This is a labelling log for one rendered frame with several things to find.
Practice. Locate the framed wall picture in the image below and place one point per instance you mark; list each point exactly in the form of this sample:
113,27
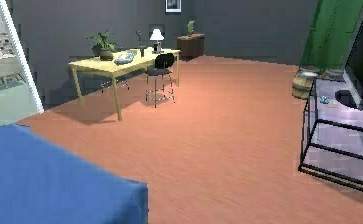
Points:
173,5

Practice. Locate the white table lamp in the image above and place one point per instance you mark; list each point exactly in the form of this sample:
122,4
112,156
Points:
156,38

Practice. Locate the yellow wooden desk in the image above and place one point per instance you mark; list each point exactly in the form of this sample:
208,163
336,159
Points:
105,66

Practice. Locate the black television set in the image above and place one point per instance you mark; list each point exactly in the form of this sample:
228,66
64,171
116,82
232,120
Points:
362,63

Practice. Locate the dark brown wooden cabinet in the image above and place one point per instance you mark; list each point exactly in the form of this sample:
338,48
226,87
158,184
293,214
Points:
190,46

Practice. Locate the white door frame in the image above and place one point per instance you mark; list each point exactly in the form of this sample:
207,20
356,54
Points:
20,56

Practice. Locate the blue bed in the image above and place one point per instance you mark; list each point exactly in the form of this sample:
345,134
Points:
55,180

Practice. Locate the small teal figurine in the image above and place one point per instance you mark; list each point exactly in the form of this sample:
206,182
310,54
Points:
324,99

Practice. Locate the black office chair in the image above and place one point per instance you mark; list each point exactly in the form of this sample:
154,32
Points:
160,71

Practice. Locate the green door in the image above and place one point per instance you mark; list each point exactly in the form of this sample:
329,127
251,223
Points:
332,33

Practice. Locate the black framed glass table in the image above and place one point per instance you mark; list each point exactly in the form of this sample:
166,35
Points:
339,133

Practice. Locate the green potted house plant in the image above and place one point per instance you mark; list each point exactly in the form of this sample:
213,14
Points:
104,45

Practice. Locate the wooden barrel bin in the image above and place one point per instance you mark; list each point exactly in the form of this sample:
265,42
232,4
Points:
302,85

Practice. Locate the small green potted plant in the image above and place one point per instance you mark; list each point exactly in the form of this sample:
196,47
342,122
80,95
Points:
190,27

